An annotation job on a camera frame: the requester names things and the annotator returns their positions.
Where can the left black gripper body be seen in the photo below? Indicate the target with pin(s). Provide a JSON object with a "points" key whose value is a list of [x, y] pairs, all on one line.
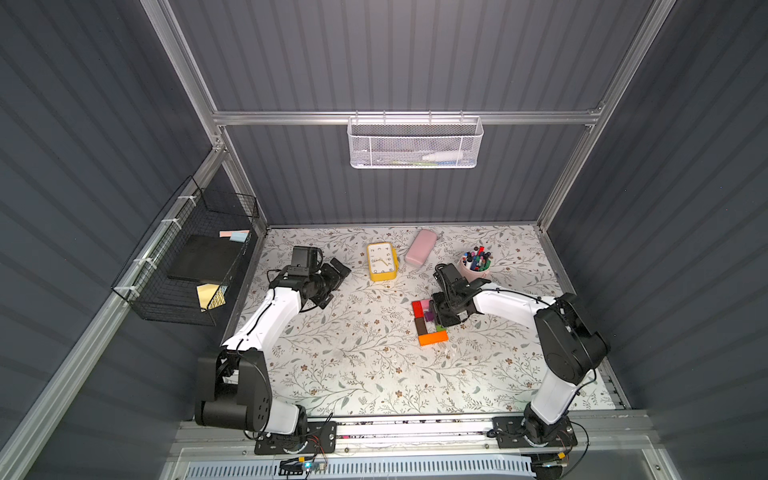
{"points": [[327, 282]]}

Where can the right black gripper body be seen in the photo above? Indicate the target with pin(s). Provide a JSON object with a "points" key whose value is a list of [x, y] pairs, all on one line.
{"points": [[445, 309]]}

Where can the red building block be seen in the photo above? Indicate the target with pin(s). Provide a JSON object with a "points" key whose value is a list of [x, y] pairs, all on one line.
{"points": [[417, 309]]}

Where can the brown building block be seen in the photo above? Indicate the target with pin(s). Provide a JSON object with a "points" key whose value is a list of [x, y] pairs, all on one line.
{"points": [[421, 327]]}

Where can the orange building block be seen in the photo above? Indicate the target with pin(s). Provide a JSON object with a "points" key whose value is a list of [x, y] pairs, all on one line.
{"points": [[433, 338]]}

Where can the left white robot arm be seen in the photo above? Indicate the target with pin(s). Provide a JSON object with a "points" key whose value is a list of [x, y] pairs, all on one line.
{"points": [[233, 388]]}

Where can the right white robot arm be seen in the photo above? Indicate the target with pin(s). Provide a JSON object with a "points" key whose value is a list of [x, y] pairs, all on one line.
{"points": [[570, 346]]}

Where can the pink pen cup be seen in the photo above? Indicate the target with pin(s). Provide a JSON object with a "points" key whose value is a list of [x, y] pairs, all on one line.
{"points": [[475, 265]]}

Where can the pink pencil case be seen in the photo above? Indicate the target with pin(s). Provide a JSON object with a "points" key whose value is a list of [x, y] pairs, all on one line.
{"points": [[421, 248]]}

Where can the floral table mat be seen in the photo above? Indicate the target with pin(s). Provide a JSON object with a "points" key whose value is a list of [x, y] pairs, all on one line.
{"points": [[361, 356]]}

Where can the pastel sticky notes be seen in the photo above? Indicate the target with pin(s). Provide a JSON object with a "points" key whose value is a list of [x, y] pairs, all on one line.
{"points": [[239, 236]]}

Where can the yellow sticky notes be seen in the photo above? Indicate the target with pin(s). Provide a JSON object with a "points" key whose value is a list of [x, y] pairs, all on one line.
{"points": [[211, 296]]}

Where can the black notebook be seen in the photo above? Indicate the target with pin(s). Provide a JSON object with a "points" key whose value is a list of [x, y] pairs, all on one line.
{"points": [[204, 259]]}

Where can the white marker in basket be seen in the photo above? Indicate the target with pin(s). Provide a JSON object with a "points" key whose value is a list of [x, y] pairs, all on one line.
{"points": [[454, 156]]}

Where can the small green circuit board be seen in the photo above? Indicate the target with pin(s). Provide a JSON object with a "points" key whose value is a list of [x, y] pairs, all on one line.
{"points": [[301, 467]]}

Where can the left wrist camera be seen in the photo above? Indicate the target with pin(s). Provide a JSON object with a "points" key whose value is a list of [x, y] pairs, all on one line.
{"points": [[305, 260]]}

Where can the black wire wall basket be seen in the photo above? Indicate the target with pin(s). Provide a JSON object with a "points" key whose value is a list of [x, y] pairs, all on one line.
{"points": [[143, 284]]}

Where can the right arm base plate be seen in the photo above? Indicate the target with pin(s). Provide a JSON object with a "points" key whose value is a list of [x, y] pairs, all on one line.
{"points": [[521, 431]]}

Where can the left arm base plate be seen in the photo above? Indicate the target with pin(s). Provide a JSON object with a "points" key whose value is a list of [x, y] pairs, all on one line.
{"points": [[310, 439]]}

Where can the white wire mesh basket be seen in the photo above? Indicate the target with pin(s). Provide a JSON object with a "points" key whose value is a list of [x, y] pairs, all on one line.
{"points": [[399, 142]]}

